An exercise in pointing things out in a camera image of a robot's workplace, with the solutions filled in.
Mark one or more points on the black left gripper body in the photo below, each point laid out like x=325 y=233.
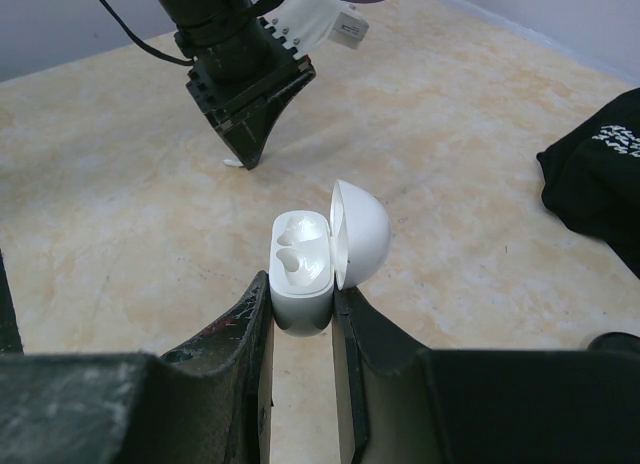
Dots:
x=251 y=93

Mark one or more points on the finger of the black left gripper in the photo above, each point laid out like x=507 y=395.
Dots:
x=246 y=132

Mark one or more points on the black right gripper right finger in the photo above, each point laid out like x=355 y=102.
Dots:
x=399 y=401

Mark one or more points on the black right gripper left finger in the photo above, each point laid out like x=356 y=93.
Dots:
x=208 y=400

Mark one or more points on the white earbud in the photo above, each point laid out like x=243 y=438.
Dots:
x=233 y=163

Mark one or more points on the white earbud charging case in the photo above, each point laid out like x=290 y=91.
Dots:
x=312 y=255

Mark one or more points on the black earbud charging case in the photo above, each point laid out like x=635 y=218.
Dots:
x=618 y=342

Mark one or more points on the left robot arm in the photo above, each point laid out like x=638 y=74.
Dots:
x=211 y=27

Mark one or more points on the black floral folded shirt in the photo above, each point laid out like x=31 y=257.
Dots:
x=591 y=177

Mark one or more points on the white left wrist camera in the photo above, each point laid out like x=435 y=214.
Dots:
x=305 y=24

